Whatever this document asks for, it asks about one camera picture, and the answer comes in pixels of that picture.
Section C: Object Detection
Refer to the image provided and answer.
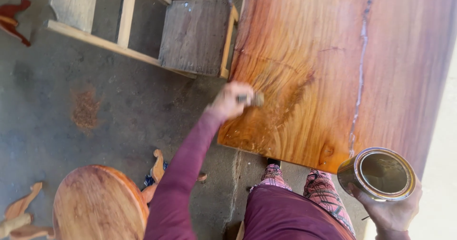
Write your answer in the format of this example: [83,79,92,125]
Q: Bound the small paintbrush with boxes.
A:
[236,92,265,108]

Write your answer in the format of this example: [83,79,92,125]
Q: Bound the pale rolled cloth wad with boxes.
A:
[0,213,33,239]

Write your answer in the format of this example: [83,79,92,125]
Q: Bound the carved tan wooden leg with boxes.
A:
[141,149,167,204]

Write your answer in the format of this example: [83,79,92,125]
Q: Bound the large varnished wooden board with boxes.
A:
[217,0,457,179]

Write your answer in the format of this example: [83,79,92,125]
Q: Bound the grey-topped wooden stool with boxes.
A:
[158,0,239,79]

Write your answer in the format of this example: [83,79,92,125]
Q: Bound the person's plaid trouser legs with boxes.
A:
[250,164,356,236]

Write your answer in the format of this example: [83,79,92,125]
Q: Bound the red carved wooden piece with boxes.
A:
[0,0,32,47]

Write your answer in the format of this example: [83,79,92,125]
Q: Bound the person's right hand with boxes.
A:
[347,177,423,232]

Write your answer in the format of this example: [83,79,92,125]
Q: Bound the bare wooden frame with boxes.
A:
[45,0,197,79]

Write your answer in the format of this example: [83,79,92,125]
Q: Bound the person's left hand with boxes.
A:
[206,82,255,122]

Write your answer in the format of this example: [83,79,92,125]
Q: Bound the carved wooden cutout piece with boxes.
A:
[10,226,55,240]
[4,182,43,221]

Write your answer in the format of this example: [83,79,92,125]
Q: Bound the round varnished wooden tabletop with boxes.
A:
[53,165,150,240]

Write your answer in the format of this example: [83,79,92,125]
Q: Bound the person's maroon shirt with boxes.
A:
[243,185,356,240]

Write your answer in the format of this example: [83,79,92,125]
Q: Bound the metal varnish can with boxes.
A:
[337,147,417,202]

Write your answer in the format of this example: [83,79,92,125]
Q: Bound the blue patterned cloth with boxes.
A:
[144,162,168,188]

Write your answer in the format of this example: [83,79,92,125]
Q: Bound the pile of reddish sawdust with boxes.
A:
[71,89,102,130]

